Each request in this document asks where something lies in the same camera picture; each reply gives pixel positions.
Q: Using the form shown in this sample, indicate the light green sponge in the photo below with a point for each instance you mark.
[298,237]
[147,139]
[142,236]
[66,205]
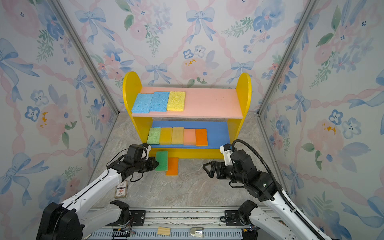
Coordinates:
[154,136]

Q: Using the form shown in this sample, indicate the small printed card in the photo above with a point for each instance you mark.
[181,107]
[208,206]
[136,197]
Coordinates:
[121,190]

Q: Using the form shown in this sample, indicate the pale yellow sponge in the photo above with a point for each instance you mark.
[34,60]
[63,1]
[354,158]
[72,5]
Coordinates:
[178,136]

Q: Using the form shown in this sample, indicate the aluminium corner post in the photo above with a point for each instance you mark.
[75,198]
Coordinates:
[80,47]
[291,47]

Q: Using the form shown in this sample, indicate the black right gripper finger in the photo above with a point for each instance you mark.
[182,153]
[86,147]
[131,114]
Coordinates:
[211,166]
[215,173]

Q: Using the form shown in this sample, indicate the small wooden block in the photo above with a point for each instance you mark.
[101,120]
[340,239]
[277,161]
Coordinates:
[162,231]

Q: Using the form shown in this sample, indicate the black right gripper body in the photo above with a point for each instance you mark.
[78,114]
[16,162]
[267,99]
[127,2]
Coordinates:
[231,174]

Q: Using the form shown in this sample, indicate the aluminium corner post right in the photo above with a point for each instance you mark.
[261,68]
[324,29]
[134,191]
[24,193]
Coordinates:
[291,47]

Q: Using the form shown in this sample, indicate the yellow pink blue wooden shelf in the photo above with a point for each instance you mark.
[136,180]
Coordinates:
[221,112]

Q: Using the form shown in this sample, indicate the bright yellow sponge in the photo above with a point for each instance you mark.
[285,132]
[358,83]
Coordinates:
[166,136]

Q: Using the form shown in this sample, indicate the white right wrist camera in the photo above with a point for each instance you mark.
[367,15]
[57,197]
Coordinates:
[227,151]

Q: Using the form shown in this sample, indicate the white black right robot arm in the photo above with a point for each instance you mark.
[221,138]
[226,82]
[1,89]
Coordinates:
[293,225]

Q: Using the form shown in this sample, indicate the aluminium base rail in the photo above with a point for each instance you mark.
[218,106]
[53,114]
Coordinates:
[162,223]

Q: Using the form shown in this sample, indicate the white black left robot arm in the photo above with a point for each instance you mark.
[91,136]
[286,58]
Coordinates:
[92,193]

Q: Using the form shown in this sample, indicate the aluminium corner post left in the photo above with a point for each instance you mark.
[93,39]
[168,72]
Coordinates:
[80,47]

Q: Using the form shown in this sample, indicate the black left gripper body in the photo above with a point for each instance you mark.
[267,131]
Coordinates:
[145,165]

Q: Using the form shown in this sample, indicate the pink salmon sponge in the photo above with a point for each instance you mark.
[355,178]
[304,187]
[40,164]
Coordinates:
[189,137]

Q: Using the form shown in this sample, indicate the orange sponge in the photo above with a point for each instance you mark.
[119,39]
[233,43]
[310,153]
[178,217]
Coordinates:
[201,138]
[173,167]

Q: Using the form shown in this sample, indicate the blue sponge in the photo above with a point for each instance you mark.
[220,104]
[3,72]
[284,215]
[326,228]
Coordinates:
[142,104]
[159,102]

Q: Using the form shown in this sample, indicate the dark green sponge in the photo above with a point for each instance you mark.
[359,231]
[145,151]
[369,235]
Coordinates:
[162,159]

